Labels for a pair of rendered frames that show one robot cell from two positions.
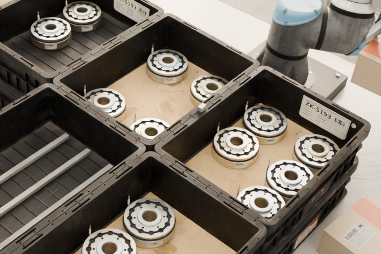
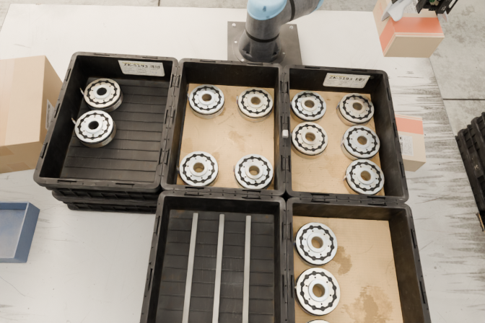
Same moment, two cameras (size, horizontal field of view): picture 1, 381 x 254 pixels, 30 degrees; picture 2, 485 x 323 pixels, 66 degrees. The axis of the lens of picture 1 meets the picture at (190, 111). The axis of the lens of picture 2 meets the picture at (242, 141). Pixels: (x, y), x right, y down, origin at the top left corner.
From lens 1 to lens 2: 94 cm
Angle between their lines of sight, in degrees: 31
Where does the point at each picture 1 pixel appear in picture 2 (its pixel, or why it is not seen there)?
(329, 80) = (290, 34)
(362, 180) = not seen: hidden behind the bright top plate
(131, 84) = (194, 133)
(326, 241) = not seen: hidden behind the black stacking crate
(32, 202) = (226, 290)
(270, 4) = not seen: outside the picture
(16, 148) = (169, 252)
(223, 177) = (319, 168)
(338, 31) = (302, 3)
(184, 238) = (341, 236)
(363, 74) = (397, 48)
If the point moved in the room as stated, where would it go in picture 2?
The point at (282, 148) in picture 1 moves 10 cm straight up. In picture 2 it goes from (330, 117) to (338, 98)
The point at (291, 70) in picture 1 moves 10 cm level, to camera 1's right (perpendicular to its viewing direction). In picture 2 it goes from (274, 45) to (297, 34)
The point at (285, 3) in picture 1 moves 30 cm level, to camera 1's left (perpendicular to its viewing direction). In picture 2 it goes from (259, 1) to (169, 39)
